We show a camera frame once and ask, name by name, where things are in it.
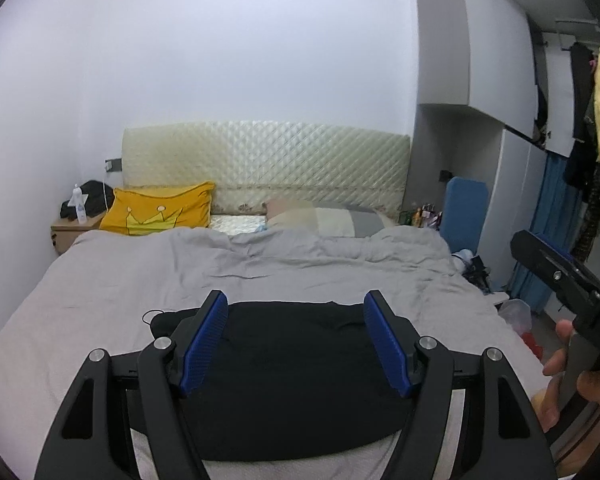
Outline metal clothes rack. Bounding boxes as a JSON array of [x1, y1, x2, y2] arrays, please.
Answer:
[[541, 18, 600, 51]]

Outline wall socket panel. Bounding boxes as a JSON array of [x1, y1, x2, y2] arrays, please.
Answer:
[[105, 158, 122, 174]]

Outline black bag on nightstand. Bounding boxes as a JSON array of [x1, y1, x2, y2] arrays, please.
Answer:
[[59, 180, 114, 221]]

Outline wooden nightstand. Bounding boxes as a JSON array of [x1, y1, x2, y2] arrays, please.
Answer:
[[50, 214, 105, 255]]

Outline small items on side table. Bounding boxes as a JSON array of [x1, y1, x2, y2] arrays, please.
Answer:
[[399, 203, 443, 231]]

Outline white spray bottle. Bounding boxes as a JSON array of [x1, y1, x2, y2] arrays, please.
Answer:
[[68, 184, 88, 226]]

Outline patterned bed sheet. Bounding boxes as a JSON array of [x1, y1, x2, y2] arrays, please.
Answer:
[[210, 214, 266, 236]]

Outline beige grey patchwork pillow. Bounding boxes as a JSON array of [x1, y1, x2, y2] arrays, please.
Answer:
[[265, 200, 396, 237]]

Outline black coat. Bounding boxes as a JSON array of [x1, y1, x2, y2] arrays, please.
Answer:
[[180, 301, 413, 462]]

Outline clear plastic container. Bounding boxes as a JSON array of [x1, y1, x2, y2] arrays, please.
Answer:
[[498, 299, 532, 336]]

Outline grey white wardrobe cabinet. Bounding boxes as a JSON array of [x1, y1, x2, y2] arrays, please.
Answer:
[[408, 0, 581, 291]]

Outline cream quilted headboard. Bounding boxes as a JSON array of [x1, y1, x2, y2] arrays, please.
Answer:
[[121, 120, 411, 217]]

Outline blue curtain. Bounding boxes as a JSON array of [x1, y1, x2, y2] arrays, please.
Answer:
[[508, 152, 582, 314]]

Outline person's right hand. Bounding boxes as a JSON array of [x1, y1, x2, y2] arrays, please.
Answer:
[[530, 318, 600, 434]]

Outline yellow crown pillow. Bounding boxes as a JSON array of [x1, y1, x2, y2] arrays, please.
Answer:
[[99, 181, 215, 236]]

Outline grey duvet on bed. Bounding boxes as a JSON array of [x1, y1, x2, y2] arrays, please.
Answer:
[[0, 226, 547, 479]]

